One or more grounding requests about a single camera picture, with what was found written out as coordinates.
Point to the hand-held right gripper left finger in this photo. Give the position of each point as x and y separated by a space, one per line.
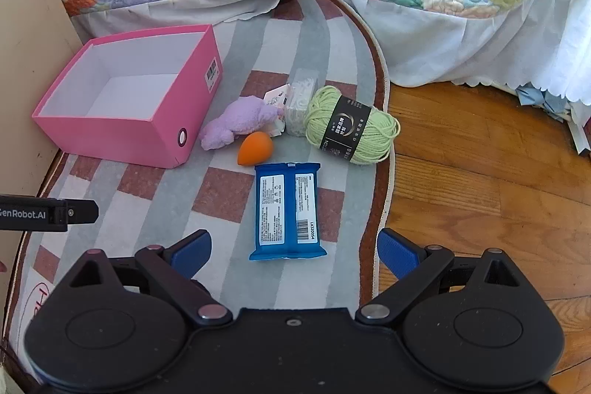
190 252

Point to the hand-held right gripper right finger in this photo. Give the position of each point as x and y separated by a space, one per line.
396 252

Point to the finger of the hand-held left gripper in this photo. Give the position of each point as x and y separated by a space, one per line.
81 211

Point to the pink cardboard box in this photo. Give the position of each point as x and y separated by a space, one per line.
115 135

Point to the blue wet wipes pack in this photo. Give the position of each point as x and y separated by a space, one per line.
286 209

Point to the orange makeup sponge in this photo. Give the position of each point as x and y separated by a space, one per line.
256 149

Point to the purple plush toy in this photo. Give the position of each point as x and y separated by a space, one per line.
240 121

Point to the green yarn ball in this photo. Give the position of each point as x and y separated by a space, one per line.
323 117

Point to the clear orange tissue pack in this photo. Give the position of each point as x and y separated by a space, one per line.
301 98

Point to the beige wooden cabinet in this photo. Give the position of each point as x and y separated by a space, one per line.
27 75

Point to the striped rug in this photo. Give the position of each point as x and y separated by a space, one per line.
323 52

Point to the crumpled papers under bed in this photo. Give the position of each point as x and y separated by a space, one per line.
554 103

